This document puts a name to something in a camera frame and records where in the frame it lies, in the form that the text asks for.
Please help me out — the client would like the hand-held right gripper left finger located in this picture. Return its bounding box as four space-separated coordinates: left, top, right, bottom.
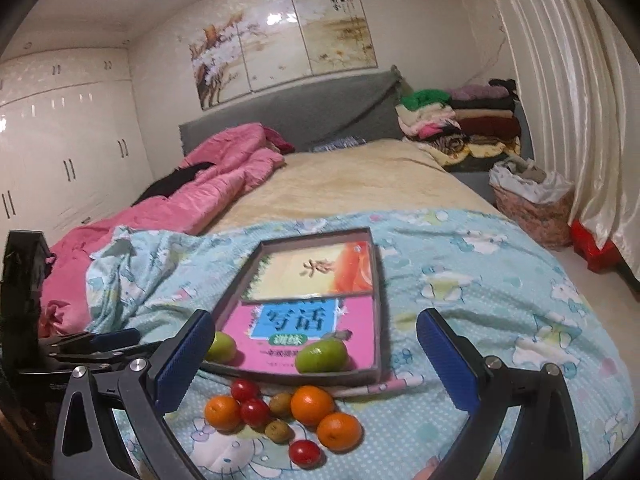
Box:
52 309 217 480

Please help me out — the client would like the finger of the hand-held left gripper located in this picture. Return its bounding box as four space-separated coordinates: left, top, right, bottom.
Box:
39 327 142 356
20 342 166 378

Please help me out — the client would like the pink quilt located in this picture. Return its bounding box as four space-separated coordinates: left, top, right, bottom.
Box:
39 122 287 338

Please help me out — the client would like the magenta cloth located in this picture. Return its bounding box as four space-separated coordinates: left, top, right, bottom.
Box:
262 126 297 155

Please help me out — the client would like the light blue printed blanket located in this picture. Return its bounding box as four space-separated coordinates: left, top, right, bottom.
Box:
85 207 638 480

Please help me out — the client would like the shallow grey cardboard box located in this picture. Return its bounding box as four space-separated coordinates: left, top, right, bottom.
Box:
212 227 396 385

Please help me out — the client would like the stack of folded clothes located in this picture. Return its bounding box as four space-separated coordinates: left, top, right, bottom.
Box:
395 78 523 171

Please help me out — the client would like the floral wall painting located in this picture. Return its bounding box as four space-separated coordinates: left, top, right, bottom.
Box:
187 0 377 111

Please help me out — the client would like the cream satin curtain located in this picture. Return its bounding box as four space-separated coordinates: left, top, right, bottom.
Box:
475 0 640 301

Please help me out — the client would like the blue patterned pillow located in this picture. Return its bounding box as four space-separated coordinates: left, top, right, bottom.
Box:
307 135 368 153

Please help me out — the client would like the orange tangerine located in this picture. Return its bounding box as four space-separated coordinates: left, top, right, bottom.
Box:
316 411 363 450
205 395 243 432
290 385 336 427

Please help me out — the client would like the beige fleece blanket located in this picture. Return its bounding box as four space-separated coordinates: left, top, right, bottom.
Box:
205 137 501 236

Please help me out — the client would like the grey upholstered headboard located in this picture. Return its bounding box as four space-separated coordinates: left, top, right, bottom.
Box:
179 65 405 166

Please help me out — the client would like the red cherry tomato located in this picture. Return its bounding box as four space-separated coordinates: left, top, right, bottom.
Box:
240 398 272 431
289 439 322 467
231 379 261 403

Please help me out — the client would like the black cloth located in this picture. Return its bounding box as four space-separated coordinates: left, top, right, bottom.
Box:
131 161 217 207

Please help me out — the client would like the large green jujube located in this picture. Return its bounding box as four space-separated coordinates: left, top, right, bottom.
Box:
206 331 238 365
295 338 349 375

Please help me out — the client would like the red plastic stool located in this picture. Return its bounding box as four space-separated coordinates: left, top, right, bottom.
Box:
570 219 623 273

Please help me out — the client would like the glossy white wardrobe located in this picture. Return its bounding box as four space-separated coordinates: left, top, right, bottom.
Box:
0 47 156 241

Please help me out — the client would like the pink and white pen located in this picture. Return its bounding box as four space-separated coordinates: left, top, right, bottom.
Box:
334 375 426 398

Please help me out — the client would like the white plastic bag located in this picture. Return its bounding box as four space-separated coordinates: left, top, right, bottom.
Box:
489 156 576 206

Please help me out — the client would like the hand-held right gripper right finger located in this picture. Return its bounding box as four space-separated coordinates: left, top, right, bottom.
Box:
416 307 586 480

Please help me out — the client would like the pink woven basket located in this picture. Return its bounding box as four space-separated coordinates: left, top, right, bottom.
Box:
490 180 576 251

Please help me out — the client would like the small brownish-green jujube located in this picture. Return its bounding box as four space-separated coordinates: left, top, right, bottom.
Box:
264 420 293 443
270 392 294 418

